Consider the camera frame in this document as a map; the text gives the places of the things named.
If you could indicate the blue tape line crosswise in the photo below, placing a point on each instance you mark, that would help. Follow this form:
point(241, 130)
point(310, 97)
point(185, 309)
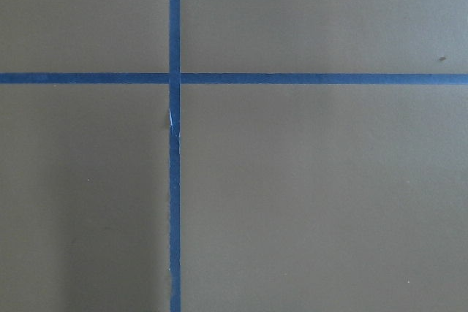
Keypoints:
point(235, 78)

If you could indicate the brown paper table cover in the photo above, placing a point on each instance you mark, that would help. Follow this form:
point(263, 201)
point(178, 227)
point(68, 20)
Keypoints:
point(295, 197)

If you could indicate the blue tape line lengthwise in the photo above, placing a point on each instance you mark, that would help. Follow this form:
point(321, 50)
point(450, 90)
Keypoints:
point(174, 153)

